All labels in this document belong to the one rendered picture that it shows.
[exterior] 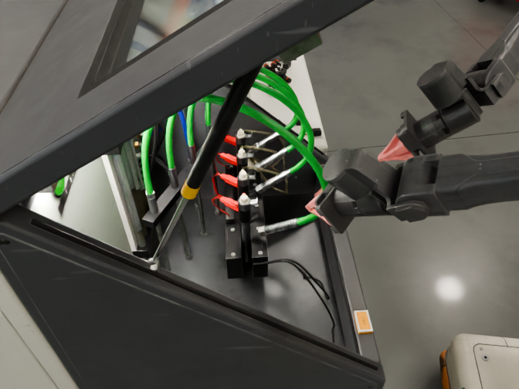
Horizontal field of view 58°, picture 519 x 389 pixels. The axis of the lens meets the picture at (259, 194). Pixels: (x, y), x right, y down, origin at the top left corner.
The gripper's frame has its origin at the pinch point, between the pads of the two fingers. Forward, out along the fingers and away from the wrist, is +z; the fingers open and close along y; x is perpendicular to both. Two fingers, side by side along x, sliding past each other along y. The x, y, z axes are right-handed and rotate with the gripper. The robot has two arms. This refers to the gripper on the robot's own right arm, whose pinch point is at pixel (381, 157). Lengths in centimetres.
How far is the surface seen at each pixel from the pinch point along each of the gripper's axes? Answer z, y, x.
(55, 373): 47, 25, 50
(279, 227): 18.0, 7.7, 17.0
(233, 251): 38.9, 3.7, 11.0
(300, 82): 36, 1, -68
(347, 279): 21.7, -17.8, 11.2
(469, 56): 28, -143, -299
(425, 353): 60, -113, -28
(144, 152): 28.8, 35.7, 13.9
